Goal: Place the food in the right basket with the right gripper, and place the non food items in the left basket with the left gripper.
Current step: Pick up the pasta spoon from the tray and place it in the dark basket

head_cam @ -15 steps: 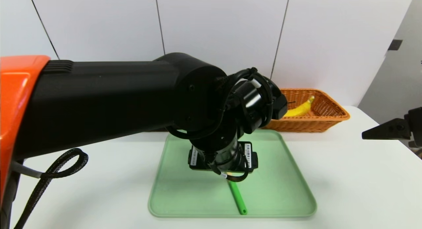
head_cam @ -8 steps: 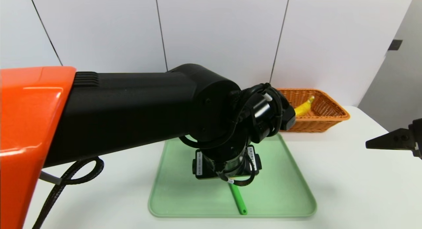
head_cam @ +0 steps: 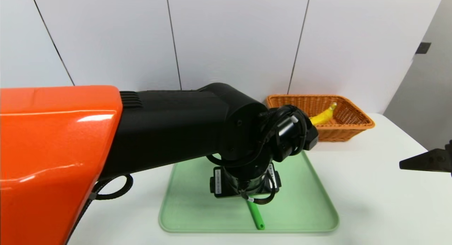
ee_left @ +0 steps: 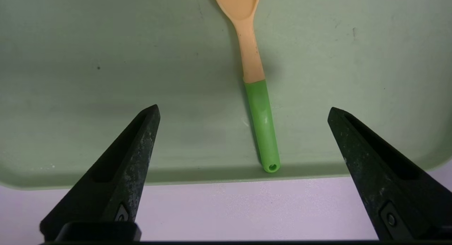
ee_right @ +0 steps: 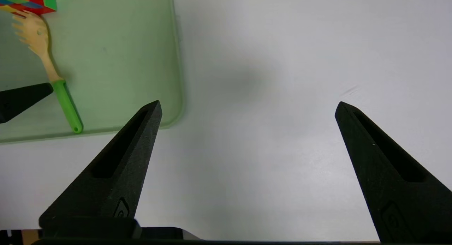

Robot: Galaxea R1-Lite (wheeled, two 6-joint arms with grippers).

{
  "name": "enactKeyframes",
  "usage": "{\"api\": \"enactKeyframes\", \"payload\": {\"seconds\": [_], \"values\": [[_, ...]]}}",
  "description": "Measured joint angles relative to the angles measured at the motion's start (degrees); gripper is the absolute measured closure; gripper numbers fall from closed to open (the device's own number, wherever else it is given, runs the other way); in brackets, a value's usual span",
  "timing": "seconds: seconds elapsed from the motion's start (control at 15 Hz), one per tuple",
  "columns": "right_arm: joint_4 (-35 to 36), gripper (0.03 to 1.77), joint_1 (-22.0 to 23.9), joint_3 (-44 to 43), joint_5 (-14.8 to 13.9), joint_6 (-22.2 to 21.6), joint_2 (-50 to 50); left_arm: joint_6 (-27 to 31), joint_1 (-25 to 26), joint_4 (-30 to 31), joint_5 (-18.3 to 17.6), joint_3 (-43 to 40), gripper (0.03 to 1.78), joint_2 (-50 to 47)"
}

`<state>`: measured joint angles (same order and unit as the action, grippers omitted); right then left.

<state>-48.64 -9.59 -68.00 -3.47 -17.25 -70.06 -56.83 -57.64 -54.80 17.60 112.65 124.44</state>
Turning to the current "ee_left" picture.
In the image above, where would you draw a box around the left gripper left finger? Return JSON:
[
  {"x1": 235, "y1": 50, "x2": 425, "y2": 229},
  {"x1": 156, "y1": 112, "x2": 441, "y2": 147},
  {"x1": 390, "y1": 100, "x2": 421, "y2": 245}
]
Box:
[{"x1": 39, "y1": 104, "x2": 161, "y2": 240}]

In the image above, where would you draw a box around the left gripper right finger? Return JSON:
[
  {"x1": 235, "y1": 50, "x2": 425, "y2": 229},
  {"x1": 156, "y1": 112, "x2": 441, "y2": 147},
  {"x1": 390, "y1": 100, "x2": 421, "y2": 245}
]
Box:
[{"x1": 327, "y1": 107, "x2": 452, "y2": 244}]

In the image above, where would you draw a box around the wooden pasta fork green handle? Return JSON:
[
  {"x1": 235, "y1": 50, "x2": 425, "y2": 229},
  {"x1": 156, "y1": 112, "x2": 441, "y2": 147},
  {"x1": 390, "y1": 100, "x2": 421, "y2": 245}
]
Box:
[{"x1": 210, "y1": 0, "x2": 281, "y2": 174}]

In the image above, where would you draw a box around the light green plastic tray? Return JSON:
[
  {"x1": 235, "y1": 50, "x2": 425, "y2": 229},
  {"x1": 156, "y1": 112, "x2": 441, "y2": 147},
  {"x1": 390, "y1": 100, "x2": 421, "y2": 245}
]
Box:
[{"x1": 0, "y1": 0, "x2": 452, "y2": 190}]

